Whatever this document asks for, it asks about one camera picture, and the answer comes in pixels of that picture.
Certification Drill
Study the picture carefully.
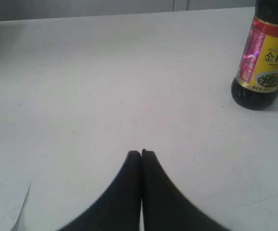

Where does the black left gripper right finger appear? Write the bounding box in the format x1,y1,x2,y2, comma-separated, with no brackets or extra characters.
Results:
141,149,228,231

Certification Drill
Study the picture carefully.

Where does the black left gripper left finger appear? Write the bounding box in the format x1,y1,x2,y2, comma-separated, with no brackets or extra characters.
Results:
61,151,142,231

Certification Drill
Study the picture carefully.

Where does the dark soy sauce bottle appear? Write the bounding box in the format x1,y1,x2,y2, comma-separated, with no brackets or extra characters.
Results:
231,0,278,110

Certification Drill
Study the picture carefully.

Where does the white plastic tray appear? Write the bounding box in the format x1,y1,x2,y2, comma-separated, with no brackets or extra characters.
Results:
0,181,31,231

